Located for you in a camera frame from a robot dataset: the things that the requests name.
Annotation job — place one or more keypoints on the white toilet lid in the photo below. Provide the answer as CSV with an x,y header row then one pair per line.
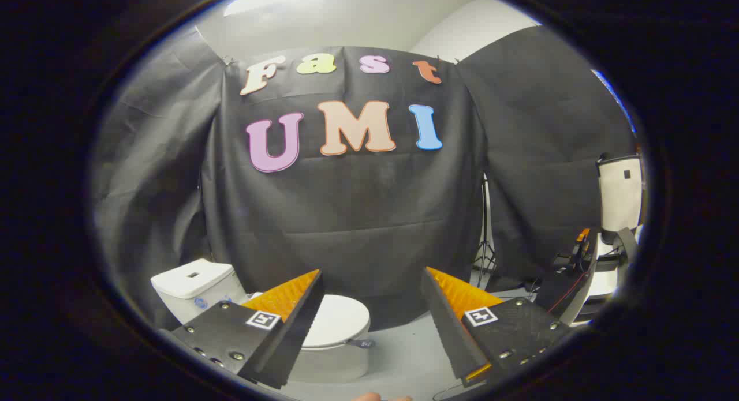
x,y
340,320

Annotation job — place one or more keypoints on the white toilet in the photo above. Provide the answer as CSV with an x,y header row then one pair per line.
x,y
190,285

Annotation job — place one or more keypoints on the black tripod stand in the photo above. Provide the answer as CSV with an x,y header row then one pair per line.
x,y
485,239

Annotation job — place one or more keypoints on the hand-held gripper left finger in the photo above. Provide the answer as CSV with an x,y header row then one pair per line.
x,y
288,337

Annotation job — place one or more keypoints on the black device with orange part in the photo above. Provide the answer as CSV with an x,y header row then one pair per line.
x,y
577,280

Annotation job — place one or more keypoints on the black backdrop cloth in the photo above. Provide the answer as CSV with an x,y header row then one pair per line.
x,y
358,216

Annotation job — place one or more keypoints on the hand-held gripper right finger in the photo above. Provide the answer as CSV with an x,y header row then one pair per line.
x,y
450,332

